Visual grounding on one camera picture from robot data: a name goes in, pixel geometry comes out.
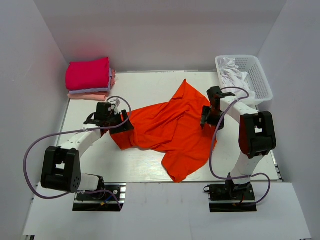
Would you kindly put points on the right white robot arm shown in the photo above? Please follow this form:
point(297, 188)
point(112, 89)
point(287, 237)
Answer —
point(256, 136)

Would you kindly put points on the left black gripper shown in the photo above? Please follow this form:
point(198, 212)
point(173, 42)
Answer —
point(128, 127)

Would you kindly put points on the orange t-shirt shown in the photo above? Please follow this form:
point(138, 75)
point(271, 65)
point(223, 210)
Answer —
point(174, 128)

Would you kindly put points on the folded magenta t-shirt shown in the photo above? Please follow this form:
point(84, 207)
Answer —
point(87, 74)

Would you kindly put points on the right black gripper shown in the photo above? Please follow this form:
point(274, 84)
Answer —
point(205, 111)

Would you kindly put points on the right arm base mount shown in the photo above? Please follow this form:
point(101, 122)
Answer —
point(225, 198)

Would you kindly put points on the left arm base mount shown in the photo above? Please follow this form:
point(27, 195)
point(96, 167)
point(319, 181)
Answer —
point(103, 201)

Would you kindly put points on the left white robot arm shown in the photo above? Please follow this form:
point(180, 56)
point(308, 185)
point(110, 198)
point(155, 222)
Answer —
point(61, 169)

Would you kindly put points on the folded pink t-shirt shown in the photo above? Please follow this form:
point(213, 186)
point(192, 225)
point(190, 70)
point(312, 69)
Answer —
point(95, 96)

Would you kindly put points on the white plastic basket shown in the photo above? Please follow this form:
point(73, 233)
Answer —
point(256, 80)

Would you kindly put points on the crumpled white t-shirt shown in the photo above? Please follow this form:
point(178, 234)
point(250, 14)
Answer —
point(231, 76)

